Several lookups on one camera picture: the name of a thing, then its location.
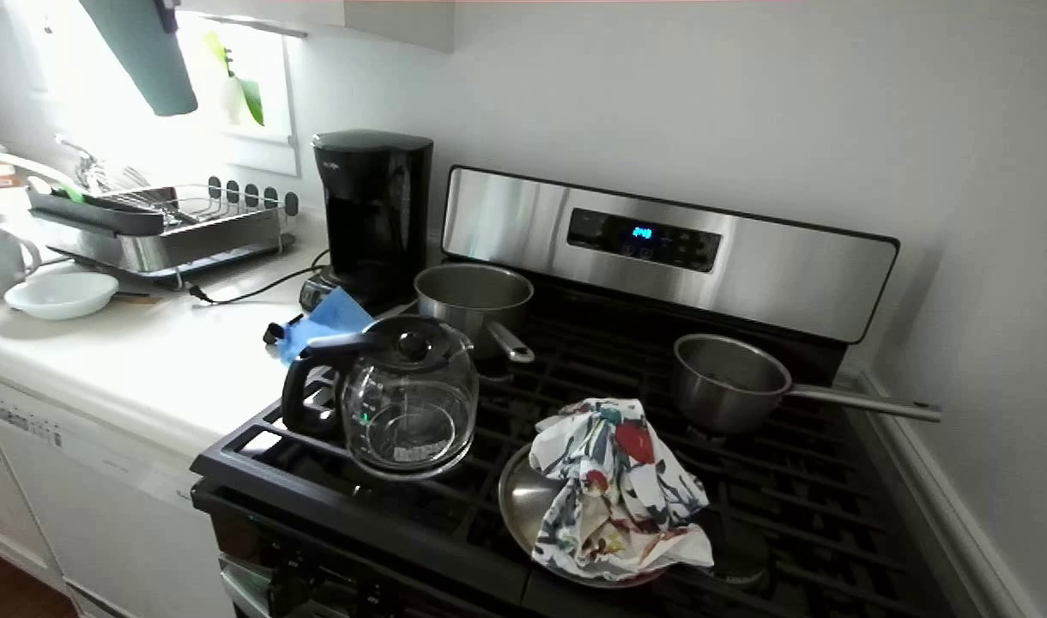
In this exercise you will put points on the blue cup front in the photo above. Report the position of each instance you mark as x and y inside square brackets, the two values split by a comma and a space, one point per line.
[144, 42]

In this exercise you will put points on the patterned kitchen towel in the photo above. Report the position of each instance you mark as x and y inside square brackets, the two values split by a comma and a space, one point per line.
[625, 507]

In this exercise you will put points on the white lower cabinet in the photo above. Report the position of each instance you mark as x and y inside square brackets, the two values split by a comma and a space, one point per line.
[113, 513]

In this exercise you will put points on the steel saucepan back left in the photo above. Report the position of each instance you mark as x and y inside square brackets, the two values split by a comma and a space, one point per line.
[478, 301]

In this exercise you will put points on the steel saucepan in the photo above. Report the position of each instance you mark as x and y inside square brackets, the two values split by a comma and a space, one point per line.
[478, 301]
[730, 385]

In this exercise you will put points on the glass coffee carafe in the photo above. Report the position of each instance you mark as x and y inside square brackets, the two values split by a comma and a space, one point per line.
[401, 398]

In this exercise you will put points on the stainless steel stove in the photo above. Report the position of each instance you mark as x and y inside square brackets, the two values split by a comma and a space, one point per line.
[675, 443]

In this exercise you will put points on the steel frying pan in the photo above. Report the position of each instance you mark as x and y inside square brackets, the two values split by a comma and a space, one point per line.
[523, 499]

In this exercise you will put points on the blue cleaning cloth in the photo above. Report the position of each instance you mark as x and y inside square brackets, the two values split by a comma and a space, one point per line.
[331, 318]

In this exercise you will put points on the black coffee maker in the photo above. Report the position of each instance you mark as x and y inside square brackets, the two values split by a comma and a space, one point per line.
[376, 210]

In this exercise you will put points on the steel saucepan right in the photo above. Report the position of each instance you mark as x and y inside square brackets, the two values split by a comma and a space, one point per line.
[730, 385]

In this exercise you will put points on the dish drying rack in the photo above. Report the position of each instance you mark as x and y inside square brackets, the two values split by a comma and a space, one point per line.
[161, 231]

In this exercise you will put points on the potted green plant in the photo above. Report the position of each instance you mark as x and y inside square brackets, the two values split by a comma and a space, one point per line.
[238, 95]

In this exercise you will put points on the white bowl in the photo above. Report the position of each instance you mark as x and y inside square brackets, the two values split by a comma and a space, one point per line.
[64, 292]

